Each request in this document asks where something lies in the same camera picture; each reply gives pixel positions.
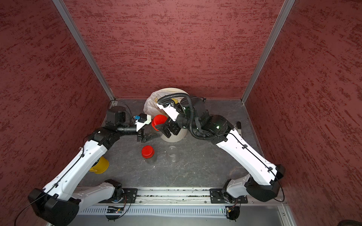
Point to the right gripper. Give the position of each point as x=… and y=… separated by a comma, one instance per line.
x=167, y=128

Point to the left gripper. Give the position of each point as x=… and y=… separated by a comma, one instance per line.
x=140, y=135

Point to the clear plastic jar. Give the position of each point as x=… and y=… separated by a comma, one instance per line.
x=150, y=129
x=172, y=154

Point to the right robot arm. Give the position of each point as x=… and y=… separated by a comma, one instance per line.
x=263, y=179

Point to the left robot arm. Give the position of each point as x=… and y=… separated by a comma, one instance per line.
x=57, y=202

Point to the cream plastic waste bin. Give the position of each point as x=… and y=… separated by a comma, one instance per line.
x=183, y=132

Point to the white printed bin liner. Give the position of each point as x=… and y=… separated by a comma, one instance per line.
x=150, y=106

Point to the grey black stapler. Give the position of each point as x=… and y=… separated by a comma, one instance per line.
x=238, y=128

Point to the yellow pencil cup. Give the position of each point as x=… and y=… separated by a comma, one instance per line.
x=100, y=166

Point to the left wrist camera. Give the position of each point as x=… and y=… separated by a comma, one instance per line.
x=142, y=120

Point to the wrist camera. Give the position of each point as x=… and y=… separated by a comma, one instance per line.
x=142, y=120
x=170, y=111

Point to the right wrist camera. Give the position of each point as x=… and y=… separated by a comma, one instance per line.
x=170, y=111

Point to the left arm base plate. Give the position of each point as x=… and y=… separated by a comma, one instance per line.
x=128, y=195

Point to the aluminium mounting rail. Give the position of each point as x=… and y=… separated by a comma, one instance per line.
x=176, y=196

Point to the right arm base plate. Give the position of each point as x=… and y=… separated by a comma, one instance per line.
x=219, y=196

